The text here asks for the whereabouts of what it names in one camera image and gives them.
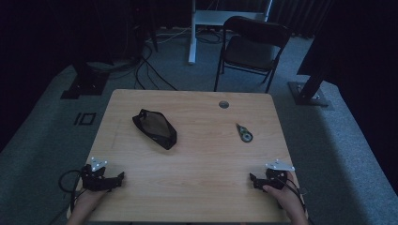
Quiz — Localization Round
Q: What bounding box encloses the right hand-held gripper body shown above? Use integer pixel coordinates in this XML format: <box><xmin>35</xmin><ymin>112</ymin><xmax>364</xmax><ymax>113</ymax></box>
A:
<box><xmin>264</xmin><ymin>158</ymin><xmax>296</xmax><ymax>190</ymax></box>

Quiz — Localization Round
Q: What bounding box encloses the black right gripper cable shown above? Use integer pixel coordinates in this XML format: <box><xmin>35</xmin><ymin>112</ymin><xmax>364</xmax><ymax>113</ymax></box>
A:
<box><xmin>275</xmin><ymin>176</ymin><xmax>314</xmax><ymax>225</ymax></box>

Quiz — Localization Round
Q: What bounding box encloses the person's right hand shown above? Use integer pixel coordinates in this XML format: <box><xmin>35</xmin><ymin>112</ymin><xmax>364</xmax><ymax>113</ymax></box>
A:
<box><xmin>262</xmin><ymin>172</ymin><xmax>303</xmax><ymax>214</ymax></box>

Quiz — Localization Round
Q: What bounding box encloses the white desk frame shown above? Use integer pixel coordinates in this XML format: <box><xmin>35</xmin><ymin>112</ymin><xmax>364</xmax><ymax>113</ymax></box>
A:
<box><xmin>188</xmin><ymin>0</ymin><xmax>274</xmax><ymax>66</ymax></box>

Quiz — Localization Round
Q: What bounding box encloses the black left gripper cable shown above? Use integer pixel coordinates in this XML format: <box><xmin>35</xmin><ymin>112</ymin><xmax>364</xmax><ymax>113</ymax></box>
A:
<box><xmin>58</xmin><ymin>169</ymin><xmax>84</xmax><ymax>214</ymax></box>

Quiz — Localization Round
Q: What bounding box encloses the white floor cable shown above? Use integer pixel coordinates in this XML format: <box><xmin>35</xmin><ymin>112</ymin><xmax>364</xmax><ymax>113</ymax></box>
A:
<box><xmin>145</xmin><ymin>26</ymin><xmax>192</xmax><ymax>45</ymax></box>

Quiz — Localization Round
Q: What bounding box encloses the black mesh pencil pouch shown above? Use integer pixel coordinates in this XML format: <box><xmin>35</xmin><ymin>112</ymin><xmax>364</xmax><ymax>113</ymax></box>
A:
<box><xmin>131</xmin><ymin>108</ymin><xmax>178</xmax><ymax>151</ymax></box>

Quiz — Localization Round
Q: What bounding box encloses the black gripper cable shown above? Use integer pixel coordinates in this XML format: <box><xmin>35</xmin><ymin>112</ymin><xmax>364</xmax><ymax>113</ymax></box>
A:
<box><xmin>58</xmin><ymin>169</ymin><xmax>84</xmax><ymax>214</ymax></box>
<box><xmin>275</xmin><ymin>176</ymin><xmax>314</xmax><ymax>225</ymax></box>

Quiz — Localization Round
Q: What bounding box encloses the black stand with base plate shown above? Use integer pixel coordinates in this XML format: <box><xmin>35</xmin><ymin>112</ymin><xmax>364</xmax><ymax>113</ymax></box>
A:
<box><xmin>59</xmin><ymin>59</ymin><xmax>111</xmax><ymax>100</ymax></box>
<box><xmin>287</xmin><ymin>29</ymin><xmax>333</xmax><ymax>109</ymax></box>

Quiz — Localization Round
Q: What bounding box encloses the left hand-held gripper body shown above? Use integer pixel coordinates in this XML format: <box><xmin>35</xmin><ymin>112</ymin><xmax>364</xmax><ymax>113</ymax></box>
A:
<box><xmin>80</xmin><ymin>157</ymin><xmax>111</xmax><ymax>192</ymax></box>

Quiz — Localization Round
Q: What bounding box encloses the green correction tape dispenser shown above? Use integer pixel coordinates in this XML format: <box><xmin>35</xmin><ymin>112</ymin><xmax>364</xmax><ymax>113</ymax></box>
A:
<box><xmin>235</xmin><ymin>122</ymin><xmax>254</xmax><ymax>143</ymax></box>

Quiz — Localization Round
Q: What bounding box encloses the person's left hand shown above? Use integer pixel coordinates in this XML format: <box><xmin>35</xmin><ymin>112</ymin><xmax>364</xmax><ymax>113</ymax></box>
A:
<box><xmin>74</xmin><ymin>187</ymin><xmax>109</xmax><ymax>215</ymax></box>

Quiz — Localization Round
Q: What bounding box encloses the black floor cable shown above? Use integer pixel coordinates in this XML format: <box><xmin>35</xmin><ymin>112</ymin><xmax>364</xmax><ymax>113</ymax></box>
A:
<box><xmin>141</xmin><ymin>43</ymin><xmax>179</xmax><ymax>92</ymax></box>
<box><xmin>133</xmin><ymin>54</ymin><xmax>149</xmax><ymax>91</ymax></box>

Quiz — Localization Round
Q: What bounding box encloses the black folding chair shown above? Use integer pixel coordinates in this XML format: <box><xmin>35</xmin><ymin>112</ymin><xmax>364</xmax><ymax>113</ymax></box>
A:
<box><xmin>213</xmin><ymin>15</ymin><xmax>292</xmax><ymax>95</ymax></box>

